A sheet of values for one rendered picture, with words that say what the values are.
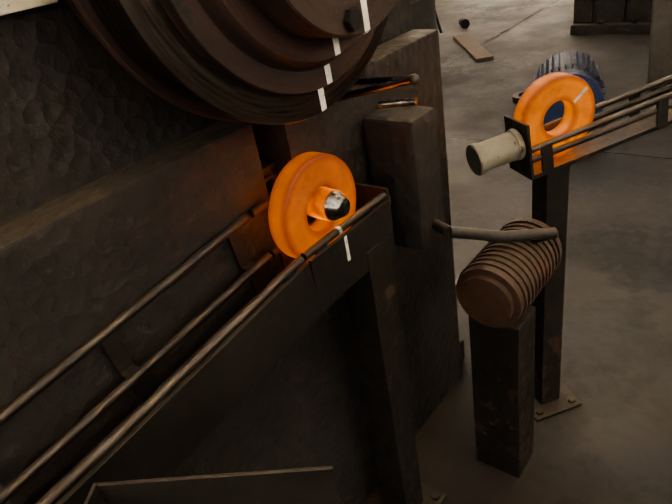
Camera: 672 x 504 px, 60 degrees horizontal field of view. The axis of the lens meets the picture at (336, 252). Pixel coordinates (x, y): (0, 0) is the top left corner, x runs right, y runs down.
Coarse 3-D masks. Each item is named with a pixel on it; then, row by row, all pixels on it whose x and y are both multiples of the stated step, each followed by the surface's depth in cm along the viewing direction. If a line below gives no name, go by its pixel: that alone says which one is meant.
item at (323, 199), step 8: (272, 184) 85; (320, 192) 80; (328, 192) 79; (336, 192) 79; (312, 200) 80; (320, 200) 79; (328, 200) 79; (336, 200) 78; (344, 200) 79; (312, 208) 80; (320, 208) 79; (328, 208) 79; (336, 208) 78; (344, 208) 79; (312, 216) 82; (320, 216) 80; (328, 216) 79; (336, 216) 79; (344, 216) 80
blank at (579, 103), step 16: (544, 80) 104; (560, 80) 103; (576, 80) 104; (528, 96) 104; (544, 96) 104; (560, 96) 105; (576, 96) 106; (592, 96) 107; (528, 112) 104; (544, 112) 105; (576, 112) 107; (592, 112) 108; (560, 128) 110; (576, 128) 109; (560, 144) 109
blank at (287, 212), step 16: (304, 160) 78; (320, 160) 79; (336, 160) 82; (288, 176) 77; (304, 176) 78; (320, 176) 80; (336, 176) 83; (352, 176) 86; (272, 192) 78; (288, 192) 76; (304, 192) 78; (352, 192) 86; (272, 208) 78; (288, 208) 77; (304, 208) 79; (352, 208) 87; (272, 224) 78; (288, 224) 77; (304, 224) 80; (320, 224) 85; (336, 224) 85; (288, 240) 78; (304, 240) 80
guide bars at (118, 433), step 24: (384, 192) 90; (360, 216) 85; (264, 288) 73; (240, 312) 70; (216, 336) 68; (192, 360) 66; (168, 384) 63; (144, 408) 61; (120, 432) 60; (96, 456) 58; (72, 480) 56
